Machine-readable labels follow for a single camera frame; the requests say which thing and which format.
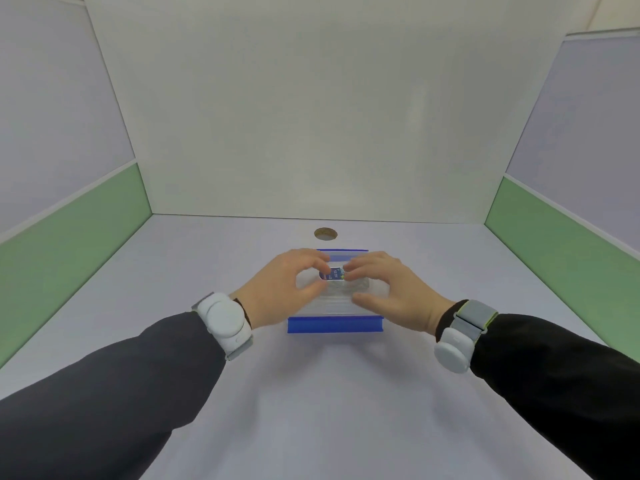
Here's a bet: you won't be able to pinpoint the person's right hand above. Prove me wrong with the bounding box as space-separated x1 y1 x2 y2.
343 251 456 337

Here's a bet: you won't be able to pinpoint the person's left hand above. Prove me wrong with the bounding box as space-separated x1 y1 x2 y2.
231 249 332 331

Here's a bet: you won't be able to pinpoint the person's right forearm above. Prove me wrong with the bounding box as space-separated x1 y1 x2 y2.
436 300 640 480

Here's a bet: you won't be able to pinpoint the person's left forearm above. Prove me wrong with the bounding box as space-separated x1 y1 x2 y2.
0 311 236 480

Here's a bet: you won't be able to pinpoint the clear plastic case blue edges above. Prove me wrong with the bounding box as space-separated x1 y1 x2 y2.
287 249 385 335

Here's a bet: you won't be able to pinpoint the white wrist tracker grey strap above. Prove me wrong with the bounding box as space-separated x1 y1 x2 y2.
433 300 500 375
192 293 254 362

